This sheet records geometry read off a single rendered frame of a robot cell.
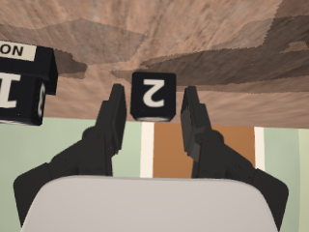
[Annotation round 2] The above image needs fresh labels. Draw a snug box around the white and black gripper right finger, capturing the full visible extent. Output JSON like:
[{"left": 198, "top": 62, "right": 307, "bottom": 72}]
[{"left": 181, "top": 86, "right": 289, "bottom": 232}]

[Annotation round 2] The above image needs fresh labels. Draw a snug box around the black calendar cube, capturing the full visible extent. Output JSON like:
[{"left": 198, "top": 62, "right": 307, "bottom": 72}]
[
  {"left": 130, "top": 72, "right": 177, "bottom": 122},
  {"left": 0, "top": 72, "right": 46, "bottom": 126}
]

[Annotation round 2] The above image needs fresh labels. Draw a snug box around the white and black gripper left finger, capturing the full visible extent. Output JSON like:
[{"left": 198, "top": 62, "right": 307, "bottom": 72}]
[{"left": 14, "top": 83, "right": 127, "bottom": 228}]

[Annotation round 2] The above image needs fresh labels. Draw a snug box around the black rectangular tray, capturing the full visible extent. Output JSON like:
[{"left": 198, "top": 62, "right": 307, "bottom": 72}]
[{"left": 0, "top": 40, "right": 58, "bottom": 96}]

